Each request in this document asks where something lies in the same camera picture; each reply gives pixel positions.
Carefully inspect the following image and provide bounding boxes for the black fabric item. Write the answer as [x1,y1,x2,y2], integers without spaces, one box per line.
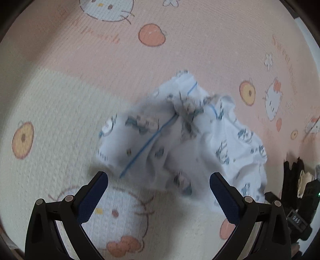
[283,157,308,200]

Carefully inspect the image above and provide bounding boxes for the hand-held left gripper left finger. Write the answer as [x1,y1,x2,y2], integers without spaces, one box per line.
[25,171,108,260]

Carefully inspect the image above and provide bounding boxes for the pink and cream printed blanket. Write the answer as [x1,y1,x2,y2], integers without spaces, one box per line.
[0,0,320,260]

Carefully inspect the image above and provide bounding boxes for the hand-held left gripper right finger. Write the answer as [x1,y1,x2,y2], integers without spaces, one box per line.
[209,172,292,260]

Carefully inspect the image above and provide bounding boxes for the cartoon print pajama pants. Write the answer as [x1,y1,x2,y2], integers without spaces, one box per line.
[97,70,268,213]

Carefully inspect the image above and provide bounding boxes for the cream fluffy item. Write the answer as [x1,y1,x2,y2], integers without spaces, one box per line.
[297,170,315,199]

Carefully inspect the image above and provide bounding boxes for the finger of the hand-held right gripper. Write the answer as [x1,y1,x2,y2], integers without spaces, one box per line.
[264,191,288,209]

